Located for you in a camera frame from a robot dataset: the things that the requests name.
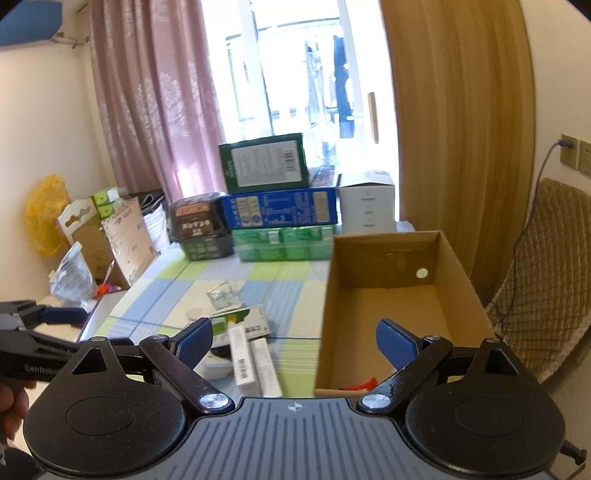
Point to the beige wall socket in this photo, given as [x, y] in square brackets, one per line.
[577, 152]

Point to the beige quilted chair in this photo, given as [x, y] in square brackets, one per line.
[549, 258]

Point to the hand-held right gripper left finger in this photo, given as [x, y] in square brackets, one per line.
[196, 342]

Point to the blue cloth cover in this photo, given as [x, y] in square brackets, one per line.
[27, 18]

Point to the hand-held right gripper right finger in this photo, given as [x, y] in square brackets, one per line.
[395, 344]

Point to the long white box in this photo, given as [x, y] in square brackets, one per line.
[242, 355]
[267, 369]

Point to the stack of white sheets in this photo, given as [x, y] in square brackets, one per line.
[156, 228]

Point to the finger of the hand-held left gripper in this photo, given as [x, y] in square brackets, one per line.
[62, 316]
[51, 342]

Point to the clear plastic bag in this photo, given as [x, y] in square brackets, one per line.
[74, 277]

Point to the dark instant food tub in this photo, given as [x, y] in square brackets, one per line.
[196, 226]

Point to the yellow plastic bag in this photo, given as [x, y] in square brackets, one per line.
[44, 217]

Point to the pink patterned curtain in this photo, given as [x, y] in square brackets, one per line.
[147, 92]

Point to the small light green boxes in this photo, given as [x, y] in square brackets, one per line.
[108, 203]

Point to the dark green carton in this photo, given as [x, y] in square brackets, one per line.
[263, 161]

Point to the tan curtain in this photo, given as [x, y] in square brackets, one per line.
[452, 115]

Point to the beige hanger card package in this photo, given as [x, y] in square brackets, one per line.
[76, 221]

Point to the green and white box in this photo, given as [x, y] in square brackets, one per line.
[240, 319]

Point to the small red item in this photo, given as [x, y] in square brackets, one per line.
[358, 386]

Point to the glass balcony door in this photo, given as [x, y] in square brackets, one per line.
[295, 69]

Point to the white carton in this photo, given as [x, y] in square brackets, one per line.
[367, 203]

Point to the brown printed cardboard box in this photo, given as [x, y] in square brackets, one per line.
[129, 240]

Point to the light green carton pack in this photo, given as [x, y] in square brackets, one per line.
[281, 242]

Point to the checkered cloth desktop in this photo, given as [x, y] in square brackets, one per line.
[152, 295]

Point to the person's left hand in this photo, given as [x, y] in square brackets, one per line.
[11, 406]

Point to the blue carton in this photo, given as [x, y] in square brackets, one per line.
[277, 207]

